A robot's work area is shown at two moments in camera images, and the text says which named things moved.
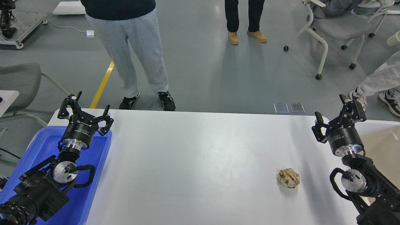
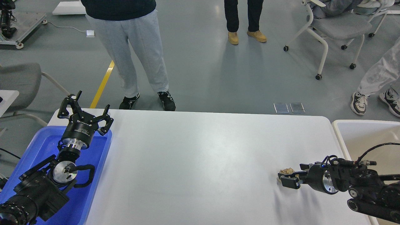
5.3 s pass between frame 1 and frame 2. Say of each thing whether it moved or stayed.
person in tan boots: stayed
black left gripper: stayed
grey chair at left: stayed
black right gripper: moved
